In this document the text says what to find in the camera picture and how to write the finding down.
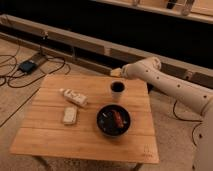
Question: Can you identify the black floor cable right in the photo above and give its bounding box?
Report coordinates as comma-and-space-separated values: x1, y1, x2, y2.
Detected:
172, 99, 204, 148

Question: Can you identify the long wooden beam rail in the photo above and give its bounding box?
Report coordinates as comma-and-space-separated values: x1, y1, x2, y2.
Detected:
0, 14, 213, 89

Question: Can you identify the black power adapter box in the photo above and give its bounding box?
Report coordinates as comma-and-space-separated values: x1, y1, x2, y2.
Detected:
18, 60, 37, 74

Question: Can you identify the white rectangular eraser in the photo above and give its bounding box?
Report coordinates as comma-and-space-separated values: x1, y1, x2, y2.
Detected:
63, 107, 77, 125

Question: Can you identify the white ceramic cup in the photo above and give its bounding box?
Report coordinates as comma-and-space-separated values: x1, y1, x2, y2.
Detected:
110, 81, 125, 99

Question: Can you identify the black floor cable left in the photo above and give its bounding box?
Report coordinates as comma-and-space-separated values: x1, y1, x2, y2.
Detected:
0, 42, 72, 129

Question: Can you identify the white tube bottle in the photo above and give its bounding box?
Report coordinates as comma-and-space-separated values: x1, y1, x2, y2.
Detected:
59, 89, 87, 107

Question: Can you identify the wooden folding table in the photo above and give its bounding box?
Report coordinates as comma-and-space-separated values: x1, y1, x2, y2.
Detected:
10, 75, 159, 164

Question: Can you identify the black floor cable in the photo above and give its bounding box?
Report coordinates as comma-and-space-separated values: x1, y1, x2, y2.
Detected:
172, 99, 204, 148
0, 42, 72, 129

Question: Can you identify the black bowl with items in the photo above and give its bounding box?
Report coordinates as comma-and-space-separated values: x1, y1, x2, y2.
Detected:
96, 104, 131, 137

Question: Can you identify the red item in bowl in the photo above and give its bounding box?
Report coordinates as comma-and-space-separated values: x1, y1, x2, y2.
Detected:
113, 110, 124, 128

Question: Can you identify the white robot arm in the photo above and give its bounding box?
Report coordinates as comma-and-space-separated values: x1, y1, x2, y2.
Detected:
110, 57, 213, 171

